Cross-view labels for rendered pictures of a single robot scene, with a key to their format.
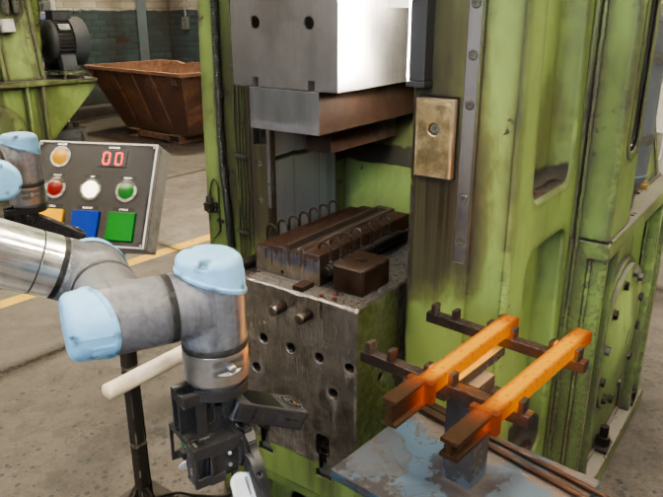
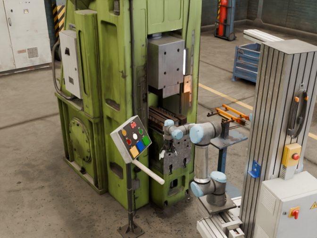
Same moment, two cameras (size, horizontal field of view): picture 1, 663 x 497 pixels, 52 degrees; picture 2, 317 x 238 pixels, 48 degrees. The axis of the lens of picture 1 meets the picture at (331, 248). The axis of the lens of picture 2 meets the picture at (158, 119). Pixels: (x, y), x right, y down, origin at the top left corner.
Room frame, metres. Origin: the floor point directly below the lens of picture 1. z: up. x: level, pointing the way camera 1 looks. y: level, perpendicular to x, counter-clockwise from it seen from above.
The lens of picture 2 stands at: (0.81, 3.10, 2.56)
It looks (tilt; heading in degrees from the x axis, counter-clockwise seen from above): 27 degrees down; 286
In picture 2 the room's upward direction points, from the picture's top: straight up
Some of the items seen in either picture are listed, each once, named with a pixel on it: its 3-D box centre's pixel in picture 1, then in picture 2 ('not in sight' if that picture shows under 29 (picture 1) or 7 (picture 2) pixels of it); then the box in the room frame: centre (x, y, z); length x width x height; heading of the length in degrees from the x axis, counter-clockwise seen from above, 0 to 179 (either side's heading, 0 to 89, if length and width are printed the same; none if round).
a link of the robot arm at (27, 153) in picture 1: (20, 159); (169, 127); (1.42, 0.66, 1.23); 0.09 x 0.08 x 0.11; 134
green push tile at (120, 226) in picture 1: (120, 227); (145, 140); (1.66, 0.54, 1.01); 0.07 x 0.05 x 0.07; 79
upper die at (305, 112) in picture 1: (336, 101); (157, 84); (1.71, -0.01, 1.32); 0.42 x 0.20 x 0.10; 144
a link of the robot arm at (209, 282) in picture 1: (208, 299); not in sight; (0.69, 0.14, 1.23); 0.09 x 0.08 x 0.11; 118
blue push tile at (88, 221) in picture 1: (85, 225); (139, 146); (1.67, 0.64, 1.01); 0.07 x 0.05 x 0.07; 79
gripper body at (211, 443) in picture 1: (214, 423); not in sight; (0.69, 0.14, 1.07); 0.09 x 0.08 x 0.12; 126
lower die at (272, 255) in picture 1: (336, 238); (157, 117); (1.71, -0.01, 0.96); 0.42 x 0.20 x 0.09; 144
